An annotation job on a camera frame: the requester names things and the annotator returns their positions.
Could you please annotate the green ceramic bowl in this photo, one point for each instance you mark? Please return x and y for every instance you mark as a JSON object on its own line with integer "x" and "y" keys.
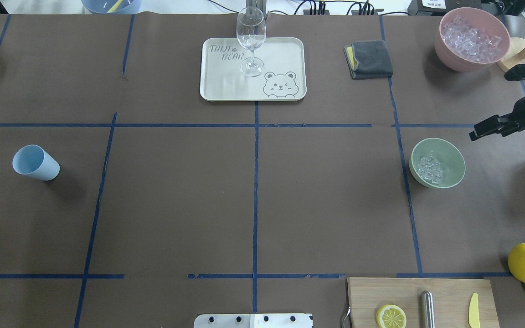
{"x": 451, "y": 158}

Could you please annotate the light blue plastic cup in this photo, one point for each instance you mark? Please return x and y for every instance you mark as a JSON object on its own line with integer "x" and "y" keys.
{"x": 33, "y": 161}

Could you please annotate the ice cubes in green bowl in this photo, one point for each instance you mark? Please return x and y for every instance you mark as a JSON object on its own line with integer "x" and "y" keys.
{"x": 430, "y": 170}

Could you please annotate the pink bowl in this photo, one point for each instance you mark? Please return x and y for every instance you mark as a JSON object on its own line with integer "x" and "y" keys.
{"x": 479, "y": 19}

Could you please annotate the ice cubes in pink bowl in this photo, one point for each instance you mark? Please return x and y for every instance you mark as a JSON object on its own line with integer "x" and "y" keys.
{"x": 469, "y": 42}

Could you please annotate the grey folded cloth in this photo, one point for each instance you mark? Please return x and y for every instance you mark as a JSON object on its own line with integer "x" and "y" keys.
{"x": 368, "y": 59}

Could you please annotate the wooden cutting board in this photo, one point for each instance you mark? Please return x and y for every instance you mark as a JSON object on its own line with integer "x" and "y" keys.
{"x": 450, "y": 300}

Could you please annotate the yellow plastic knife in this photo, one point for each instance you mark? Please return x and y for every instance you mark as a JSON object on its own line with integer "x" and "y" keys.
{"x": 473, "y": 311}

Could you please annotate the cream bear serving tray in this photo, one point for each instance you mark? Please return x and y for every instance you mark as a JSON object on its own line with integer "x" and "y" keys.
{"x": 284, "y": 77}

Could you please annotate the halved lemon slice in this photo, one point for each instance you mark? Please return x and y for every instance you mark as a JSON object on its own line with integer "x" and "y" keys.
{"x": 391, "y": 316}

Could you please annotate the clear wine glass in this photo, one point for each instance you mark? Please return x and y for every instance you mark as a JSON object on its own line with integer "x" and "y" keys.
{"x": 251, "y": 34}

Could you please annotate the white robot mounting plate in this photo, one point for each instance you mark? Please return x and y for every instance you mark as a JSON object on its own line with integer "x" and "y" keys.
{"x": 254, "y": 320}

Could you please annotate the blue bucket at edge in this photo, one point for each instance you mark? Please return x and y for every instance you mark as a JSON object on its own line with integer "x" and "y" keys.
{"x": 117, "y": 7}

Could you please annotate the steel knife handle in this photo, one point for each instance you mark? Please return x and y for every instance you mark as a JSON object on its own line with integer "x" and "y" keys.
{"x": 427, "y": 310}

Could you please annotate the metal fork handle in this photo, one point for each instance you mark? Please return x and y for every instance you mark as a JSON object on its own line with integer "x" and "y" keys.
{"x": 345, "y": 317}

